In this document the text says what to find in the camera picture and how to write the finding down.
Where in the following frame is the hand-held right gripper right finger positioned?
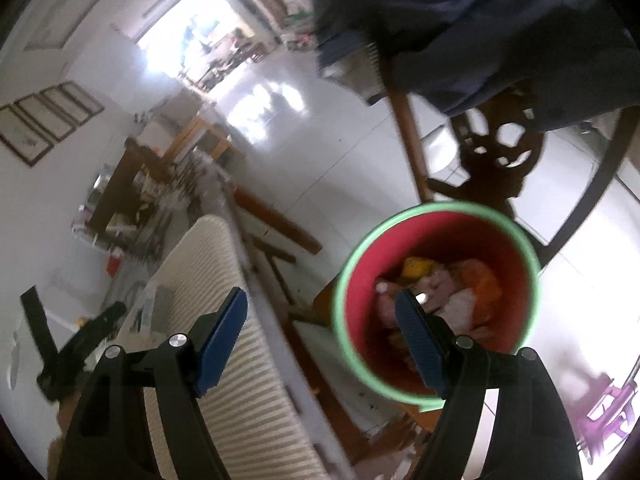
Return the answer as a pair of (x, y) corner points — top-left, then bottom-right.
(395, 289), (581, 480)

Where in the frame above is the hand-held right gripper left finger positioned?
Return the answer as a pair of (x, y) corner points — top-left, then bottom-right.
(57, 287), (248, 480)

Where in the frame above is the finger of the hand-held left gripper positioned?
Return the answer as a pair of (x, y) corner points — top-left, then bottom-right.
(20, 286), (64, 402)
(57, 301), (127, 386)

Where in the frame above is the white snack bag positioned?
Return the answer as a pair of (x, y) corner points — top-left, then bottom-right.
(440, 290), (478, 333)

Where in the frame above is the pink wrapper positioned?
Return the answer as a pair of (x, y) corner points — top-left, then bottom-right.
(375, 267), (466, 331)

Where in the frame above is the yellow wrapper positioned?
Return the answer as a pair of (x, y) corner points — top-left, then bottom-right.
(400, 256), (436, 281)

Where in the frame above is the orange snack packet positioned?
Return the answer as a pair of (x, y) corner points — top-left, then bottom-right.
(457, 258), (503, 331)

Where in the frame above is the red bin with green rim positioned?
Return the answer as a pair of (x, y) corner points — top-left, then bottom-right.
(332, 201), (543, 408)

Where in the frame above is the woven beige table mat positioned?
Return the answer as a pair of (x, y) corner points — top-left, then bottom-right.
(132, 214), (331, 480)

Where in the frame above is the brown wooden dining chair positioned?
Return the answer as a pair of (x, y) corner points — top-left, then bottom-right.
(90, 115), (248, 256)

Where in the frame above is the carved dark wooden chair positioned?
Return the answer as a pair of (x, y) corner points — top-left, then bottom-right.
(385, 60), (640, 271)

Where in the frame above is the purple plastic stool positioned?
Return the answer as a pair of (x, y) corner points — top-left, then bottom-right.
(575, 370), (640, 456)

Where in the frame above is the dark framed wall picture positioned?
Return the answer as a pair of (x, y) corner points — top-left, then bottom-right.
(40, 85), (93, 126)
(12, 95), (76, 143)
(62, 80), (106, 116)
(0, 105), (53, 168)

